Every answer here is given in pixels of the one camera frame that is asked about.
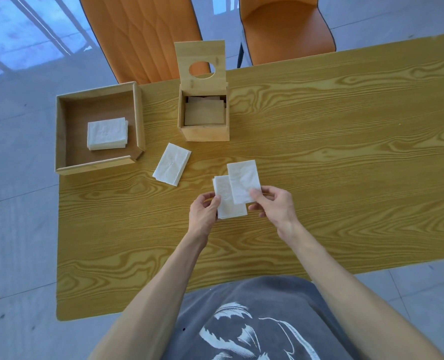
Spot person's left hand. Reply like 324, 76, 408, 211
188, 191, 222, 241

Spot person's right forearm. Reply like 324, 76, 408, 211
278, 224, 444, 360

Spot orange smooth chair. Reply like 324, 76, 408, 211
236, 0, 337, 69

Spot wooden box with hole lid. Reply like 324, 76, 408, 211
174, 40, 231, 143

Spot grey printed shirt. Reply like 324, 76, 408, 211
161, 275, 361, 360

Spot open wooden tray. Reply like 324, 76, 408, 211
55, 81, 147, 176

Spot stack of napkins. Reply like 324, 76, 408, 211
86, 117, 129, 151

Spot person's left forearm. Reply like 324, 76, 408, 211
88, 228, 211, 360

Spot person's right hand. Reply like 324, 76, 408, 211
248, 185, 301, 241

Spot orange quilted chair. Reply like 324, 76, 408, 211
78, 0, 204, 85

